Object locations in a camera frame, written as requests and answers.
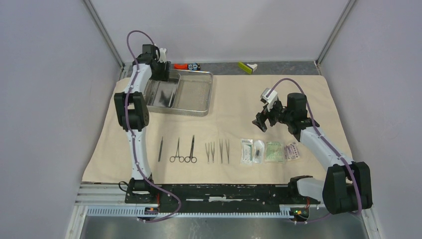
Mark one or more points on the clear plastic bag item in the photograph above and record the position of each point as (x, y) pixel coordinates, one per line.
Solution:
(259, 149)

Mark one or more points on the steel hemostat clamp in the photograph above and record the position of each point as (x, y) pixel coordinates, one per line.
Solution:
(177, 156)

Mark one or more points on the orange red tape roll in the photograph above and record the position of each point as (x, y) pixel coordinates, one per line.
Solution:
(181, 66)

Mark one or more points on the green white brush tool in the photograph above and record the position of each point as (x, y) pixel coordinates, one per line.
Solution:
(247, 67)

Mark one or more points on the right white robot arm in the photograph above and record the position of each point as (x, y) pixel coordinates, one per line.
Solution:
(347, 184)

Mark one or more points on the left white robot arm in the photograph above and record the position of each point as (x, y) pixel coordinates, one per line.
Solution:
(133, 116)

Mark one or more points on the green printed gauze packet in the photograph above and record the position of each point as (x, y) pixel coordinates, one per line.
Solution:
(275, 152)

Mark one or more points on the right aluminium corner post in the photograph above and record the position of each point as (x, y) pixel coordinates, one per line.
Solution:
(335, 31)

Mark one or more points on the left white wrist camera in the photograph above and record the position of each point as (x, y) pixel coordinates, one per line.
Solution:
(162, 55)

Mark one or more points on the left aluminium corner post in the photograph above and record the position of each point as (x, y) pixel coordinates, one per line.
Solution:
(103, 31)

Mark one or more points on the steel surgical forceps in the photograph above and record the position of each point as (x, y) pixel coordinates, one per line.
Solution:
(210, 152)

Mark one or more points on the white pouch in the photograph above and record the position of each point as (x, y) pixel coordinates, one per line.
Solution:
(246, 151)

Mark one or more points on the white slotted cable duct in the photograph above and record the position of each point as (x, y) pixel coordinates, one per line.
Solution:
(153, 213)

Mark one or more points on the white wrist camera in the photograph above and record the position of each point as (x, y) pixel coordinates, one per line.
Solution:
(269, 97)
(162, 55)

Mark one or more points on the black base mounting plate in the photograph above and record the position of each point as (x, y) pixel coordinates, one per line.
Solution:
(254, 198)

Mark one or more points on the small black blue toy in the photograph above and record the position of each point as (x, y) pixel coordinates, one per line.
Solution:
(193, 67)

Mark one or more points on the steel scalpel handle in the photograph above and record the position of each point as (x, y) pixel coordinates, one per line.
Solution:
(160, 149)

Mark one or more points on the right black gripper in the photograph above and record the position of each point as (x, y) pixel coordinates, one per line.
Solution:
(262, 117)

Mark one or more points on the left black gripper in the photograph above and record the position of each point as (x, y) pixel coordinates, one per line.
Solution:
(164, 75)

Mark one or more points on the aluminium corner post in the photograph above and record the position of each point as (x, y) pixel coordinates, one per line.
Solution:
(103, 31)
(335, 31)

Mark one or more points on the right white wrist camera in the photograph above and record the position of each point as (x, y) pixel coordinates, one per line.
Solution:
(269, 97)

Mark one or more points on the dark packet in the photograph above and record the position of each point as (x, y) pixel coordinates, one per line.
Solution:
(291, 152)

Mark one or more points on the long steel tweezers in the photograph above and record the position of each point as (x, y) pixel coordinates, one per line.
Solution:
(224, 150)

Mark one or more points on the wire mesh steel basket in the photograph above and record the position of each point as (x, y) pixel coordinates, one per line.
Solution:
(193, 96)

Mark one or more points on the stainless steel tray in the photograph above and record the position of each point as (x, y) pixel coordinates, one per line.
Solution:
(162, 93)

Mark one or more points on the steel surgical scissors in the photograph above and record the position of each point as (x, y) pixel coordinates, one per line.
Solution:
(191, 158)

